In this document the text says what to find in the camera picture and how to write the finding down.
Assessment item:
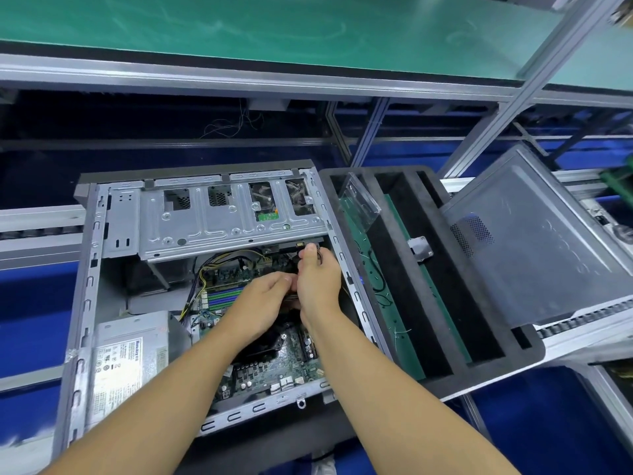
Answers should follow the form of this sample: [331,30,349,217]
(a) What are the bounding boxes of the silver power supply unit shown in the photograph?
[84,311,192,433]

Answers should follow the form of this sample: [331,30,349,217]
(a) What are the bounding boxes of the black cable with connector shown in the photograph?
[295,243,325,267]

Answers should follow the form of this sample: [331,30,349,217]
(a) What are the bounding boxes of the thin black wire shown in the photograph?
[362,251,395,308]

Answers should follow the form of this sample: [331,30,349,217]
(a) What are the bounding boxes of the person's right hand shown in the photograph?
[296,243,343,328]

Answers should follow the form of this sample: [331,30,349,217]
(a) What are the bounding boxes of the grey open computer case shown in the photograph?
[52,160,396,460]

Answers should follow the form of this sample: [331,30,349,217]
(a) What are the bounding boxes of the black foam tray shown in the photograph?
[319,165,546,402]

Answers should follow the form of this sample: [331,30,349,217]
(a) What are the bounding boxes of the small grey metal bracket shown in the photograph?
[407,236,435,263]

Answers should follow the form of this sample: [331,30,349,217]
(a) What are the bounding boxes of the clear plastic cover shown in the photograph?
[338,173,382,238]

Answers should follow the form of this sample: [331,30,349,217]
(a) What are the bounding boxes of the thin loose wires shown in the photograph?
[199,100,264,140]

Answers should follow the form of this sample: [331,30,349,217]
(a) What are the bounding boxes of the silver metal drive cage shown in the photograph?
[138,168,331,263]

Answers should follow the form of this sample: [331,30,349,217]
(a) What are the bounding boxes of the green conveyor mat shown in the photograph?
[0,0,633,93]

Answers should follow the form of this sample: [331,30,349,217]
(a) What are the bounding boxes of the green motherboard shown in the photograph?
[190,252,329,403]

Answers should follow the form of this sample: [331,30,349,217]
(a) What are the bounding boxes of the hard drive with green board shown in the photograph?
[250,183,279,223]

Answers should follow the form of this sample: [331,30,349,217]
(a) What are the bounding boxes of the person's right forearm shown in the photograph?
[302,311,522,475]

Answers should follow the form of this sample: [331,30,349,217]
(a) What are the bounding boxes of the person's left forearm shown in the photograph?
[42,316,258,475]

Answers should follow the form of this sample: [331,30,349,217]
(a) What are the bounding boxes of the yellow and black cable bundle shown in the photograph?
[179,249,263,324]

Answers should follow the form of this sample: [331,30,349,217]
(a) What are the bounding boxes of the green plastic part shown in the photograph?
[600,157,633,219]

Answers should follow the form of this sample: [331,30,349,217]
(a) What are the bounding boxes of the aluminium workstation frame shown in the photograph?
[0,0,633,475]

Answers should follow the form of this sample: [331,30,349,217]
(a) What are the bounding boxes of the green board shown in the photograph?
[341,205,427,381]
[385,194,473,364]

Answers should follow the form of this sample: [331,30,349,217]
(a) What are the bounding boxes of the grey computer side panel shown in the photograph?
[439,143,633,329]

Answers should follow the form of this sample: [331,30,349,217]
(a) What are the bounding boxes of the person's left hand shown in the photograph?
[225,271,302,342]

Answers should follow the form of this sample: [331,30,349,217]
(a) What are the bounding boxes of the black processor cooler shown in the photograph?
[232,316,298,367]

